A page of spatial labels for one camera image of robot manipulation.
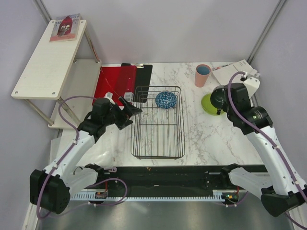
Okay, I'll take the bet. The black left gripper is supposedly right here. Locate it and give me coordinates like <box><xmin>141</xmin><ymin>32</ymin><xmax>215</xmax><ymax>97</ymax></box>
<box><xmin>103</xmin><ymin>96</ymin><xmax>142</xmax><ymax>130</ymax></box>

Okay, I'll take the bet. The black wire dish rack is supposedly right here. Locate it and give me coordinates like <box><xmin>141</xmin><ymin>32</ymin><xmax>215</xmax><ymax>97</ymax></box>
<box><xmin>131</xmin><ymin>85</ymin><xmax>185</xmax><ymax>160</ymax></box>

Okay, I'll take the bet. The blue patterned ceramic bowl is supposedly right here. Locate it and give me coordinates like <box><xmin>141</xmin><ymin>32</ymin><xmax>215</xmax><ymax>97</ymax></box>
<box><xmin>155</xmin><ymin>91</ymin><xmax>177</xmax><ymax>109</ymax></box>

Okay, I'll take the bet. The dark green ceramic mug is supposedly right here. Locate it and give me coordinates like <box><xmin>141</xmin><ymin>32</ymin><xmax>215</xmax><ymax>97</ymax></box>
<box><xmin>210</xmin><ymin>86</ymin><xmax>225</xmax><ymax>115</ymax></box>

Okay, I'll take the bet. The lime green plastic plate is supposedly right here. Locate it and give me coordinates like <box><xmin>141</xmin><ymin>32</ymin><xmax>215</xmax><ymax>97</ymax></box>
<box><xmin>201</xmin><ymin>93</ymin><xmax>224</xmax><ymax>115</ymax></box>

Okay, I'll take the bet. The pink plastic cup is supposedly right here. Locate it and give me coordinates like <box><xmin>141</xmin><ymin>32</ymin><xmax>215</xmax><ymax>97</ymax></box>
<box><xmin>195</xmin><ymin>64</ymin><xmax>210</xmax><ymax>88</ymax></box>

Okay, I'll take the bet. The light blue plastic cup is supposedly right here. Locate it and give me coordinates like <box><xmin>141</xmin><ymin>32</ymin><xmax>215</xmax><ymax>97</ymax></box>
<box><xmin>196</xmin><ymin>65</ymin><xmax>211</xmax><ymax>75</ymax></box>

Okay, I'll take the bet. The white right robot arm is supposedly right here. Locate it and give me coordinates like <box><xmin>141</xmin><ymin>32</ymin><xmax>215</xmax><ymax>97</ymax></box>
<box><xmin>219</xmin><ymin>83</ymin><xmax>307</xmax><ymax>217</ymax></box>

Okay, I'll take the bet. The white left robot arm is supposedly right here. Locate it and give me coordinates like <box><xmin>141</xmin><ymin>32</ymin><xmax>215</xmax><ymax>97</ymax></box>
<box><xmin>30</xmin><ymin>96</ymin><xmax>142</xmax><ymax>219</ymax></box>

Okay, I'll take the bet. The red transparent plastic folder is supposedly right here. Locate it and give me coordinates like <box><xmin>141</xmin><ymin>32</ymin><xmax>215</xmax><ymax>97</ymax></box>
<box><xmin>94</xmin><ymin>66</ymin><xmax>137</xmax><ymax>106</ymax></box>

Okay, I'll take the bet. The black clipboard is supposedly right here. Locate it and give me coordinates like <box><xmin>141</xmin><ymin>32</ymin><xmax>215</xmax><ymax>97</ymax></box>
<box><xmin>121</xmin><ymin>63</ymin><xmax>153</xmax><ymax>103</ymax></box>

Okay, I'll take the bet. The white spiral notebook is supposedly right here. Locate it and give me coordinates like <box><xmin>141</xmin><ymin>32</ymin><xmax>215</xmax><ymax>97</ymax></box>
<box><xmin>212</xmin><ymin>59</ymin><xmax>260</xmax><ymax>85</ymax></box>

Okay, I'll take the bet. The white two-tier shelf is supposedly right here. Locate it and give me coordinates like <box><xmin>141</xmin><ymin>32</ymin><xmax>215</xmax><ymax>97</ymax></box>
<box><xmin>11</xmin><ymin>20</ymin><xmax>101</xmax><ymax>129</ymax></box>

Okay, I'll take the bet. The red illustrated book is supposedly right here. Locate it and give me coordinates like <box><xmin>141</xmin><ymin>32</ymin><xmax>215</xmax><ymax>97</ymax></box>
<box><xmin>49</xmin><ymin>13</ymin><xmax>81</xmax><ymax>42</ymax></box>

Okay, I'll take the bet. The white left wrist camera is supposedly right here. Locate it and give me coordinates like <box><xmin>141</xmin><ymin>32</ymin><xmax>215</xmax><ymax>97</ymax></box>
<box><xmin>104</xmin><ymin>92</ymin><xmax>115</xmax><ymax>104</ymax></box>

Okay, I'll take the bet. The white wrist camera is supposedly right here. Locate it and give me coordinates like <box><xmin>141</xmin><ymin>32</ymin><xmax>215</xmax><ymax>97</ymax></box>
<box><xmin>104</xmin><ymin>92</ymin><xmax>115</xmax><ymax>104</ymax></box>
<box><xmin>240</xmin><ymin>72</ymin><xmax>260</xmax><ymax>99</ymax></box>

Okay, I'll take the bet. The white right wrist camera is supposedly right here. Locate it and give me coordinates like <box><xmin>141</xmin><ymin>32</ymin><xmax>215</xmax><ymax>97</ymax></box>
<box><xmin>240</xmin><ymin>72</ymin><xmax>260</xmax><ymax>99</ymax></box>

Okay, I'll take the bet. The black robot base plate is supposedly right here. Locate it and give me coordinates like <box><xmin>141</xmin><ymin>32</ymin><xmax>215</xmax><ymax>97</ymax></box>
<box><xmin>77</xmin><ymin>165</ymin><xmax>250</xmax><ymax>197</ymax></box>

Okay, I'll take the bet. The light blue cable duct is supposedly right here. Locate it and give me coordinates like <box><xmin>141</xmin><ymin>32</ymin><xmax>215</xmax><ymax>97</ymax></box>
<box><xmin>70</xmin><ymin>189</ymin><xmax>225</xmax><ymax>202</ymax></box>

